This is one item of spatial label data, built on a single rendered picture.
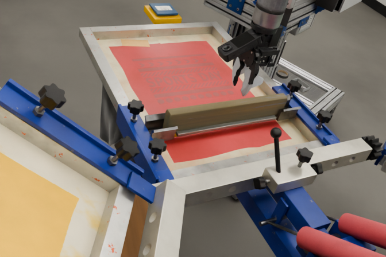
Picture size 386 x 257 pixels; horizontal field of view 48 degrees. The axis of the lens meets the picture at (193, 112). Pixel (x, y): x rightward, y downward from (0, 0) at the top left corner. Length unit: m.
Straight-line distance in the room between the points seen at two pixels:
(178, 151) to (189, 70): 0.43
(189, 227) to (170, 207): 1.46
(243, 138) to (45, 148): 0.69
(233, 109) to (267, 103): 0.12
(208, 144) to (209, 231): 1.07
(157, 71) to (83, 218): 0.83
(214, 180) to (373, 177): 2.08
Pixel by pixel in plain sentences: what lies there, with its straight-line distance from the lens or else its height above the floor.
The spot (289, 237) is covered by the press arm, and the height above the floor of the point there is 0.92.
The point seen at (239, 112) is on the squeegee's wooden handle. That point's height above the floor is 1.03.
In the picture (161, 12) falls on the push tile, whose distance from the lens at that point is 1.89.
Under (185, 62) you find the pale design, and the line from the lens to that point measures 1.60.
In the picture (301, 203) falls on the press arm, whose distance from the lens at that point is 1.08.
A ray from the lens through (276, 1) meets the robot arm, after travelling 1.09.
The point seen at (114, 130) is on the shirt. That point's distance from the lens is 1.66.
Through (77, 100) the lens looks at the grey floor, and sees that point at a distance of 2.90.
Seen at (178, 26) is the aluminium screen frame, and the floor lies 0.99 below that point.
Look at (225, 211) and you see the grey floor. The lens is 2.38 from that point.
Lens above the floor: 1.78
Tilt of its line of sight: 37 degrees down
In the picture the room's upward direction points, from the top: 14 degrees clockwise
